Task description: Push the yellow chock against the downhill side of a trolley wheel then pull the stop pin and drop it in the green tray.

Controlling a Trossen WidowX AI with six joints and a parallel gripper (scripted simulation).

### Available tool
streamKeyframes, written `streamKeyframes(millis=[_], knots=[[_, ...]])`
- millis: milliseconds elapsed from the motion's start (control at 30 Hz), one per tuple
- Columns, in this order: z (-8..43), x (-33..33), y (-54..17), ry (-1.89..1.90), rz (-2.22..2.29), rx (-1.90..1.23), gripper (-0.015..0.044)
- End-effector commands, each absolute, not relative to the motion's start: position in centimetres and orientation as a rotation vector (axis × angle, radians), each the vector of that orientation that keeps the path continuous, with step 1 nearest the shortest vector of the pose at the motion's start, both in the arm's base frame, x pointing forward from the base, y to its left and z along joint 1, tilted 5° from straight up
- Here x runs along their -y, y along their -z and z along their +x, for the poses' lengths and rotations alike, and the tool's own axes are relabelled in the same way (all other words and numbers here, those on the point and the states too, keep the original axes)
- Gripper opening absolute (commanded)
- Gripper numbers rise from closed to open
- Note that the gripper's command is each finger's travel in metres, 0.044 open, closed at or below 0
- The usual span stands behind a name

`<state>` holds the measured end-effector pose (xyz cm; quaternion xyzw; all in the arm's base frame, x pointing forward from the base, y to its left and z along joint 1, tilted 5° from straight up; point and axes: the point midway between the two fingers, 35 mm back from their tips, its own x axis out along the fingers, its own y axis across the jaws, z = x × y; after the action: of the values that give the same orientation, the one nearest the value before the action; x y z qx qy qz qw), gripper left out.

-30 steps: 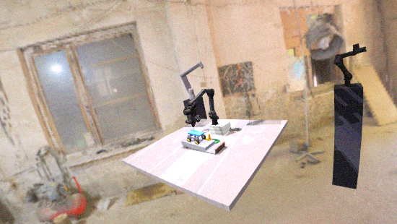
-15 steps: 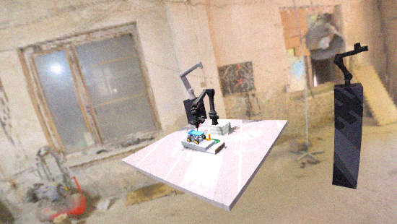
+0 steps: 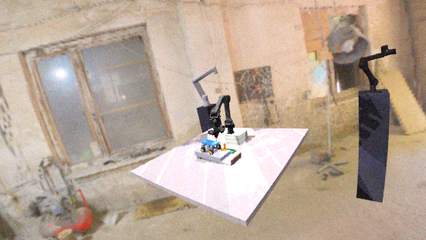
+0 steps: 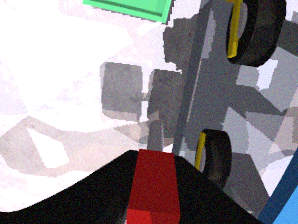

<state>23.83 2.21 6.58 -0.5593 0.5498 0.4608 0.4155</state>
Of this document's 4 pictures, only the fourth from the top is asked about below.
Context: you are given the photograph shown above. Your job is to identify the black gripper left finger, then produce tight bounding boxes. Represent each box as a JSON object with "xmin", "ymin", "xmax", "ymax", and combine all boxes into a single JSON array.
[{"xmin": 0, "ymin": 149, "xmax": 138, "ymax": 224}]

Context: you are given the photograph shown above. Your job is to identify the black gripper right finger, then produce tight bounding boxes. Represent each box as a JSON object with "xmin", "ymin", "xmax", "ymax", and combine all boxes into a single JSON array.
[{"xmin": 174, "ymin": 156, "xmax": 265, "ymax": 224}]

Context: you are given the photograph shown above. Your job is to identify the green tray floor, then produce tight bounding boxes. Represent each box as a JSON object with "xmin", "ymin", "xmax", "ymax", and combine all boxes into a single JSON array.
[{"xmin": 110, "ymin": 0, "xmax": 166, "ymax": 14}]

